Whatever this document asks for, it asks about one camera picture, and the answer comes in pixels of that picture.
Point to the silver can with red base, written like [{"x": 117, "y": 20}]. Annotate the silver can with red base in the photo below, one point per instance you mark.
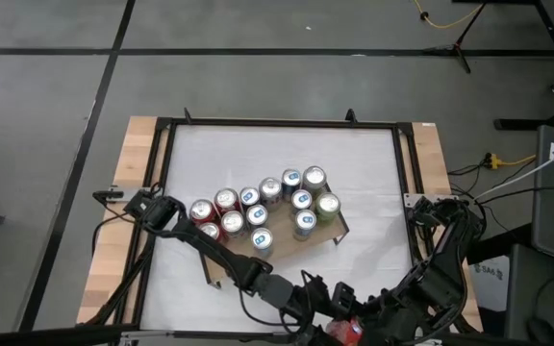
[{"x": 314, "y": 178}]

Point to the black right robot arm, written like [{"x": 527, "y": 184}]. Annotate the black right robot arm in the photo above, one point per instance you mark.
[{"x": 445, "y": 250}]

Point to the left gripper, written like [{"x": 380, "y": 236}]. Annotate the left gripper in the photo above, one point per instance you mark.
[{"x": 313, "y": 300}]

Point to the red Fanta can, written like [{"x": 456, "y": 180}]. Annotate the red Fanta can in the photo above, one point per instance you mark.
[{"x": 210, "y": 230}]

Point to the black tripod stand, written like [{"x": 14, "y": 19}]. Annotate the black tripod stand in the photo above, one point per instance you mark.
[{"x": 457, "y": 46}]

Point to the green soda can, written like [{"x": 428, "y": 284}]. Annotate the green soda can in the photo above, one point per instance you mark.
[{"x": 328, "y": 205}]

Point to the black frame clamp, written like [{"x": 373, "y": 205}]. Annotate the black frame clamp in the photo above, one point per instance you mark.
[
  {"x": 188, "y": 116},
  {"x": 351, "y": 116}
]

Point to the white cardboard box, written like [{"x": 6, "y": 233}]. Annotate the white cardboard box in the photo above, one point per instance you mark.
[{"x": 488, "y": 288}]

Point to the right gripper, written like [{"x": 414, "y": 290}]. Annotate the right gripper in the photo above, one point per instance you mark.
[{"x": 392, "y": 324}]

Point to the red soda can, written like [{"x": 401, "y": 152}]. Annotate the red soda can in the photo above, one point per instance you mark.
[
  {"x": 202, "y": 210},
  {"x": 344, "y": 332}
]

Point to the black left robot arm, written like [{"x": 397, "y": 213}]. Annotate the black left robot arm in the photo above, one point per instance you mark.
[{"x": 195, "y": 235}]

